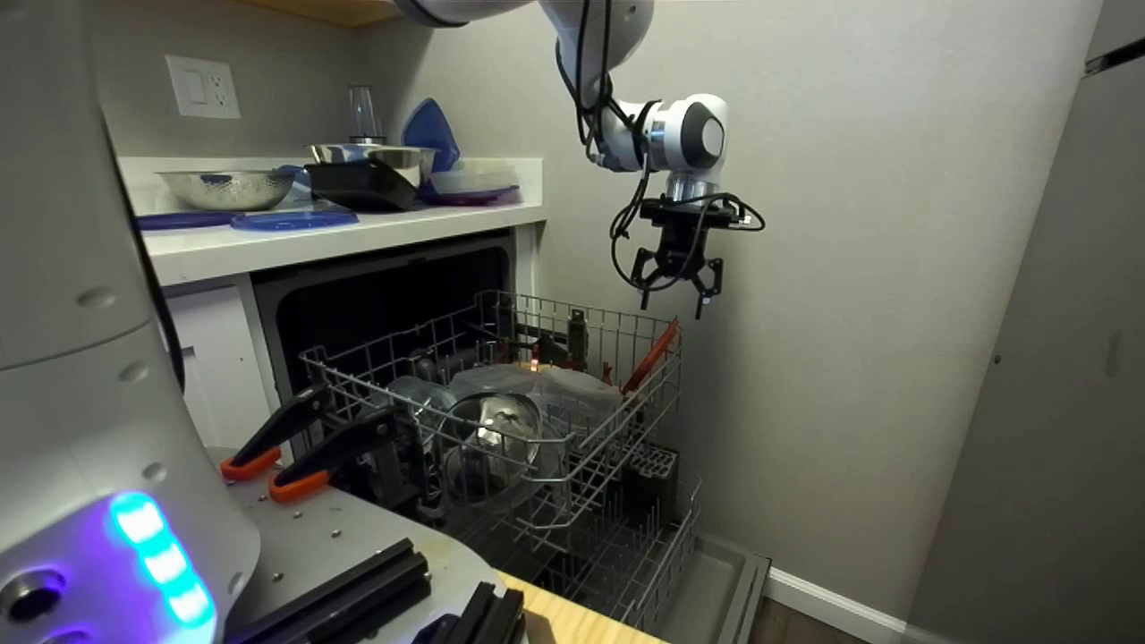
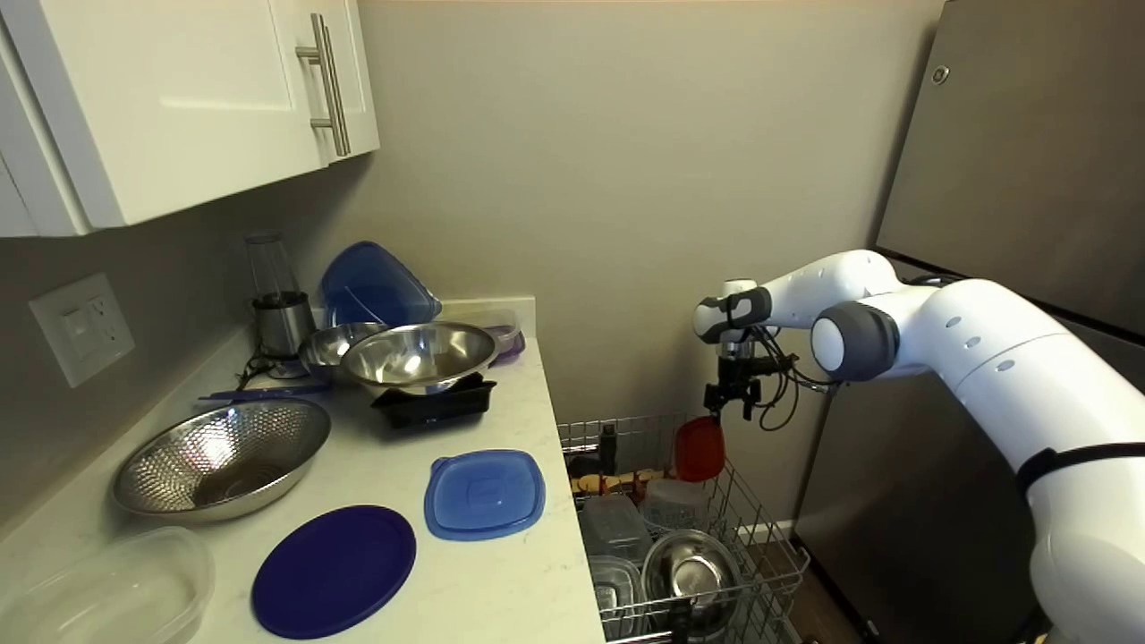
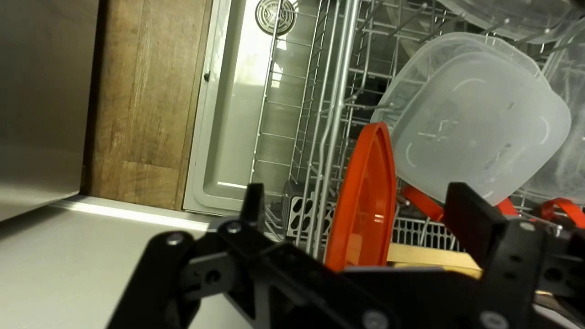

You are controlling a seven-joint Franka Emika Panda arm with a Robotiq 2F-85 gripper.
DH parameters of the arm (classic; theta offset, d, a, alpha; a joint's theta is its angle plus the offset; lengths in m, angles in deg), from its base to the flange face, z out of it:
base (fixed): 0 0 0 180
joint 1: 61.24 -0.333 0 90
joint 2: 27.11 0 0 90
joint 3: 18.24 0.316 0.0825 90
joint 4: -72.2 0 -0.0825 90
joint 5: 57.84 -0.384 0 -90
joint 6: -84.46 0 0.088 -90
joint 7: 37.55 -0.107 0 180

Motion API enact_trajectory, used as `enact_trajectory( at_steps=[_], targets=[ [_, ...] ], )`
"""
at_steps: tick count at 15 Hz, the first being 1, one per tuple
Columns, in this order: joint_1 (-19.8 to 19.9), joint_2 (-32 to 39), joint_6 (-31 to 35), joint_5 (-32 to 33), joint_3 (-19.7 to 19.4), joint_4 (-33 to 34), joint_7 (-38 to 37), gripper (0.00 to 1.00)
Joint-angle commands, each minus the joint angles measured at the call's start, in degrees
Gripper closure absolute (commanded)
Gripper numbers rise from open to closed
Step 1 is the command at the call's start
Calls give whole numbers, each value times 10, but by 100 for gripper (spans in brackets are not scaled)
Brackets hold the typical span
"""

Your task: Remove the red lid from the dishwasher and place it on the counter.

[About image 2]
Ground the black utensil in rack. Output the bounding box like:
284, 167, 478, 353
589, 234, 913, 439
564, 422, 622, 481

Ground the stainless steel refrigerator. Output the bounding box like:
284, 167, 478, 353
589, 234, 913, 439
791, 0, 1145, 644

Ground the shiny steel bowl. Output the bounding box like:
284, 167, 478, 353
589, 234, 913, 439
335, 318, 501, 401

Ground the light blue square lid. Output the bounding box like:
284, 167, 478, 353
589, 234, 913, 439
422, 448, 552, 544

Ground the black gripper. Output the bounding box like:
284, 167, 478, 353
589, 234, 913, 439
705, 334, 779, 422

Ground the large blue rounded lid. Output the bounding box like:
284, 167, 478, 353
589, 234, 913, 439
314, 240, 443, 334

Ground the wire upper dishwasher rack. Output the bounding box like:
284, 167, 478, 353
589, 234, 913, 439
556, 410, 815, 644

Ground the small steel bowl in rack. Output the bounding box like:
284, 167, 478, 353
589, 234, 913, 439
639, 526, 743, 621

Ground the wooden utensil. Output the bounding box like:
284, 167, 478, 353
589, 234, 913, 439
568, 466, 673, 503

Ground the large steel mixing bowl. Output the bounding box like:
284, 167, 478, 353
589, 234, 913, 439
106, 394, 335, 526

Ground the blue plastic utensil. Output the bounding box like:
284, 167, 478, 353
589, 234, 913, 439
195, 371, 335, 408

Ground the white baseboard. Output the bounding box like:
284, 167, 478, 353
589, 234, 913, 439
734, 514, 799, 550

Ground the clear blender jar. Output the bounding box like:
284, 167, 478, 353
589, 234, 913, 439
245, 228, 314, 361

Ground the white wall outlet plate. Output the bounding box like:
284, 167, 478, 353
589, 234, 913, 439
25, 267, 141, 389

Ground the upper wall cabinet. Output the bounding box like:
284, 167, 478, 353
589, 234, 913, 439
0, 0, 387, 240

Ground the dark blue round lid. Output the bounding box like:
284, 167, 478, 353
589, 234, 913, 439
248, 502, 422, 640

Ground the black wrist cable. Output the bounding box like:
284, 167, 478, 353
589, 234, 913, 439
748, 334, 837, 437

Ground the clear container with purple lid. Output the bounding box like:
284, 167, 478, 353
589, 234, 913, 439
478, 318, 530, 371

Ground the clear plastic container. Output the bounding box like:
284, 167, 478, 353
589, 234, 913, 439
579, 489, 660, 567
587, 550, 649, 615

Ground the silver cabinet handle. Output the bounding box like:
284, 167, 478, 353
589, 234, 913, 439
295, 11, 353, 160

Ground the black plastic tray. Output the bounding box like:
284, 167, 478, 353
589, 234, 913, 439
368, 367, 501, 437

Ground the clear plastic tub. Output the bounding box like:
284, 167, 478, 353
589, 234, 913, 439
0, 526, 220, 644

